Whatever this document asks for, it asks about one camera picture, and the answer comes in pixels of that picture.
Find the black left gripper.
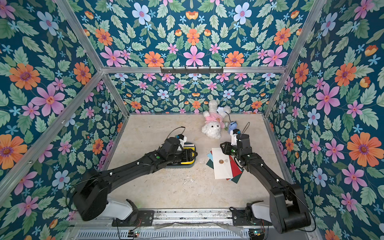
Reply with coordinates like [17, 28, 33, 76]
[164, 148, 198, 164]

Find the bright yellow envelope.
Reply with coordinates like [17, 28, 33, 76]
[180, 143, 198, 165]

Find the red envelope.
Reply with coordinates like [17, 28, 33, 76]
[229, 156, 242, 178]

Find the white envelope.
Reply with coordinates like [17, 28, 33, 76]
[212, 148, 233, 180]

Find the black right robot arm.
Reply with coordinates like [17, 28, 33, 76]
[220, 134, 312, 234]

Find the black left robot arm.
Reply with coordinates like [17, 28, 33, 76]
[72, 137, 198, 224]

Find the teal storage box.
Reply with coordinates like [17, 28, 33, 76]
[166, 142, 198, 169]

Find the blue faceted toy figure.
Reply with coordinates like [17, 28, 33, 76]
[228, 121, 238, 135]

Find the light blue envelope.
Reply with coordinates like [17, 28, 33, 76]
[207, 153, 213, 161]

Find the white plush bunny pink shirt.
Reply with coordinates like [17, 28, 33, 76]
[202, 100, 231, 140]

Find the white vent grille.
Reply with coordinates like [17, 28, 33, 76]
[74, 229, 250, 240]

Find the small green circuit board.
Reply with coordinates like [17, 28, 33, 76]
[128, 230, 140, 238]

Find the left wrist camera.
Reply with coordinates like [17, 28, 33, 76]
[175, 134, 187, 149]

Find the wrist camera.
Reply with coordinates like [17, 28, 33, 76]
[175, 134, 187, 149]
[230, 129, 241, 146]

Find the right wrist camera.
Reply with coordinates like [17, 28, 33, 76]
[230, 129, 241, 146]

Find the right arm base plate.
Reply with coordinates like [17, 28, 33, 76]
[230, 207, 263, 226]

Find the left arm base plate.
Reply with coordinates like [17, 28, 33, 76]
[112, 210, 155, 227]

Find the black hook rail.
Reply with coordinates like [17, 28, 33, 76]
[161, 67, 224, 75]

